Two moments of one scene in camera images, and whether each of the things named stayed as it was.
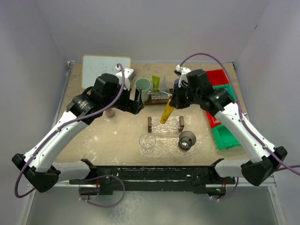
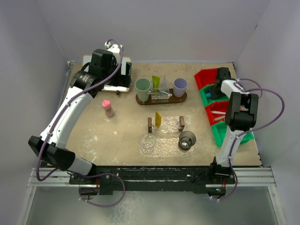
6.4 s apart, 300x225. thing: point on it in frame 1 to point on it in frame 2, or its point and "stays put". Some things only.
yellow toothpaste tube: (167, 113) to (158, 119)
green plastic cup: (144, 84) stays put
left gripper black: (132, 106) to (123, 80)
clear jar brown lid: (174, 124) stays put
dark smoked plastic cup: (186, 139) stays put
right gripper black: (176, 101) to (214, 95)
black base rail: (153, 179) stays put
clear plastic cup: (147, 142) stays put
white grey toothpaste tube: (164, 85) stays put
